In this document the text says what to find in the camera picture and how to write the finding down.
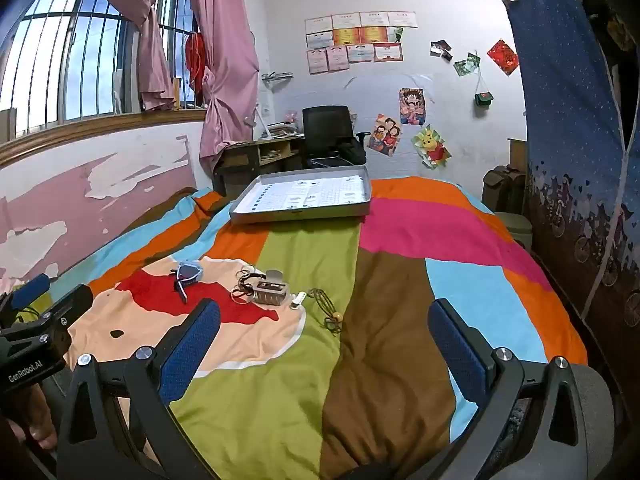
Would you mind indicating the group of wall certificates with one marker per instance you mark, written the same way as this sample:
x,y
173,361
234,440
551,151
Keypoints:
x,y
357,40

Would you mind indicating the blue printed cloth curtain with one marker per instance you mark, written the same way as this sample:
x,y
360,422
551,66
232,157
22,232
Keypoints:
x,y
565,110

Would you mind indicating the white desk lamp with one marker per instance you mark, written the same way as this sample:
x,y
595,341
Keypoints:
x,y
265,105

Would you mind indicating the red hanging ornament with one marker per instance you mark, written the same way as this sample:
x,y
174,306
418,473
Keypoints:
x,y
195,57

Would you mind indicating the grey shallow tray box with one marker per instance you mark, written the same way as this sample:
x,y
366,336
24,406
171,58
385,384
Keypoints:
x,y
305,197

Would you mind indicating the cartoon family wall poster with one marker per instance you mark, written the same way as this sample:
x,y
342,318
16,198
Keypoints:
x,y
384,135

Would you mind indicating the green wall photo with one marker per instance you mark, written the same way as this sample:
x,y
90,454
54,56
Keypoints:
x,y
467,64

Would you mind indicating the barred window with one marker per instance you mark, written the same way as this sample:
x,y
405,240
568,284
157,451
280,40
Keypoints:
x,y
75,45

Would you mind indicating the colourful patchwork blanket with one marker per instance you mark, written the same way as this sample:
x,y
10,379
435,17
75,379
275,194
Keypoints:
x,y
310,360

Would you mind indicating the wooden box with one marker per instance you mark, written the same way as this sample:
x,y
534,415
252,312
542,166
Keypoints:
x,y
517,152

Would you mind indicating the green hanging pouch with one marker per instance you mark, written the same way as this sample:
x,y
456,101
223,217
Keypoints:
x,y
483,99

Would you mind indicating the blue grey hair clip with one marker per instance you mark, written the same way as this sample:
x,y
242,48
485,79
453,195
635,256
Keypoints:
x,y
187,275

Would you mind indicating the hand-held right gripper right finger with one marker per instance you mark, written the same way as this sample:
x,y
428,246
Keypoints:
x,y
457,355

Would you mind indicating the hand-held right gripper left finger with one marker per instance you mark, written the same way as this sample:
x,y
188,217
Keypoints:
x,y
195,345

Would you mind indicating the cartoon figure wall poster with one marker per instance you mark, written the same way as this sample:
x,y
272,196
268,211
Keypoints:
x,y
412,106

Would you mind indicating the person's left hand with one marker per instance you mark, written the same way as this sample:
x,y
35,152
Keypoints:
x,y
42,420

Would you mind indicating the yellow bear wall poster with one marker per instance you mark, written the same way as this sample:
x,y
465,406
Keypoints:
x,y
431,147

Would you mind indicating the black office chair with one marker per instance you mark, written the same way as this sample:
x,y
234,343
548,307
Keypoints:
x,y
327,130

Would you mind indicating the red paper packet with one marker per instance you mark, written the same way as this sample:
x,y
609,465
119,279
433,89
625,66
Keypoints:
x,y
503,57

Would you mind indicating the wooden desk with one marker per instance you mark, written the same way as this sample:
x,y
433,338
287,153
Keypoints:
x,y
255,155

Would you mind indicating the pink knotted curtain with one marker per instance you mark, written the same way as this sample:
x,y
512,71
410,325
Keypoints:
x,y
222,60
145,25

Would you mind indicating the brown bag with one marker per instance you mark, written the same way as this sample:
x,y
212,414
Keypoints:
x,y
502,187

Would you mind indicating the pale green bin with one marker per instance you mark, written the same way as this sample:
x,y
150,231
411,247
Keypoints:
x,y
515,230

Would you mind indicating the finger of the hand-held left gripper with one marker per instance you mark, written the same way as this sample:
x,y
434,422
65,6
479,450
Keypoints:
x,y
70,307
30,291

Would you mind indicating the small white clip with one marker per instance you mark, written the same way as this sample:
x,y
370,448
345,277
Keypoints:
x,y
298,300

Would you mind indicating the dark wall photo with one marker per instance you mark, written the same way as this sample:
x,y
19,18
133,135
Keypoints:
x,y
441,49

